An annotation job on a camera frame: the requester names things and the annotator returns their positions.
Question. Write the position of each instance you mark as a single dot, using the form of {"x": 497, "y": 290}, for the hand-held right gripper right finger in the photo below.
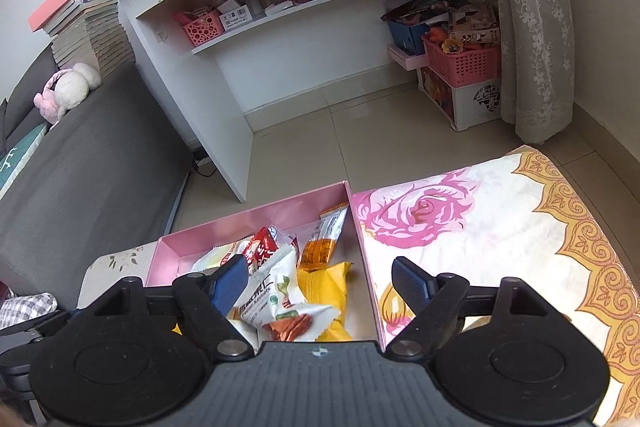
{"x": 412, "y": 284}

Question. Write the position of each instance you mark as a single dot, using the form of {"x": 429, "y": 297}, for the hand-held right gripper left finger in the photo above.
{"x": 230, "y": 284}

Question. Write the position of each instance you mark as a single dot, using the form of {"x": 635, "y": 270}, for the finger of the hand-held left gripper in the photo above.
{"x": 62, "y": 321}

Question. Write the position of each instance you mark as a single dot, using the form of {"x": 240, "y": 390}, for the white nut snack packet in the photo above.
{"x": 270, "y": 297}

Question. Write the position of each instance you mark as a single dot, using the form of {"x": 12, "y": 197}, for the pink cardboard box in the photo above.
{"x": 280, "y": 217}

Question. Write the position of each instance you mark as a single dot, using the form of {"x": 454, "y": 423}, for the white and green snack packet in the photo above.
{"x": 212, "y": 259}

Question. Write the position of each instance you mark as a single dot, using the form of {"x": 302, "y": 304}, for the grey checkered cushion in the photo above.
{"x": 25, "y": 309}

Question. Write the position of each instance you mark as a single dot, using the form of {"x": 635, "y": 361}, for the red and white snack packet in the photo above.
{"x": 262, "y": 247}

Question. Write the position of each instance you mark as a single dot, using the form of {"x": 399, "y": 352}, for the yellow snack packet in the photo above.
{"x": 322, "y": 292}

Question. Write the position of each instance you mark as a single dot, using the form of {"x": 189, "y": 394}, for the orange and white snack packet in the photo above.
{"x": 320, "y": 247}

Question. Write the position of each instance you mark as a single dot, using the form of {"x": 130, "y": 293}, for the floral printed cloth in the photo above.
{"x": 500, "y": 217}

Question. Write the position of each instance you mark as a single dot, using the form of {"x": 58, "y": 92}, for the power strip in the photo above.
{"x": 202, "y": 162}

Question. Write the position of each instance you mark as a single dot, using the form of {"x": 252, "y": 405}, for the grey sofa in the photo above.
{"x": 100, "y": 187}

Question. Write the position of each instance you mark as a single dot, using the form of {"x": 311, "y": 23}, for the teal cushion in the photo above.
{"x": 20, "y": 157}

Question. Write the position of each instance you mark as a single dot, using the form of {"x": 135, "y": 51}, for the white desk with shelves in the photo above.
{"x": 200, "y": 107}

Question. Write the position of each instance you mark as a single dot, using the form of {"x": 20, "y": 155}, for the white patterned storage box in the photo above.
{"x": 475, "y": 104}

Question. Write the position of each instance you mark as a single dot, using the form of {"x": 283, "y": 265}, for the pink tray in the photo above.
{"x": 405, "y": 61}

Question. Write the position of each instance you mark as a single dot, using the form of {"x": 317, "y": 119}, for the large pink plastic basket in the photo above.
{"x": 465, "y": 64}

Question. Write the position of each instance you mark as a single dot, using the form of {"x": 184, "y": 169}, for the white and pink plush toy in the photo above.
{"x": 70, "y": 89}

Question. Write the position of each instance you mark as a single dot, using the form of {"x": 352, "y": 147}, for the pink lattice basket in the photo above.
{"x": 202, "y": 29}

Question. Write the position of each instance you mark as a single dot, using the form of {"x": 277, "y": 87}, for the printed cardboard box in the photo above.
{"x": 475, "y": 24}

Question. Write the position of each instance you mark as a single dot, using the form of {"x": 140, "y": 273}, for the small white labelled box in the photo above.
{"x": 235, "y": 17}

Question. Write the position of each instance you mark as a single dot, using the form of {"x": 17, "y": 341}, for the dark printed bag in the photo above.
{"x": 415, "y": 9}

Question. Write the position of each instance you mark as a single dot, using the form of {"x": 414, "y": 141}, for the lace curtain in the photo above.
{"x": 530, "y": 32}

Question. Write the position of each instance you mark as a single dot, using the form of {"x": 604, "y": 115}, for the tall stack of books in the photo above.
{"x": 95, "y": 37}

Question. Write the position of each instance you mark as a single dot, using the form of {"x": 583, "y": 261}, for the pink flat box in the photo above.
{"x": 55, "y": 2}

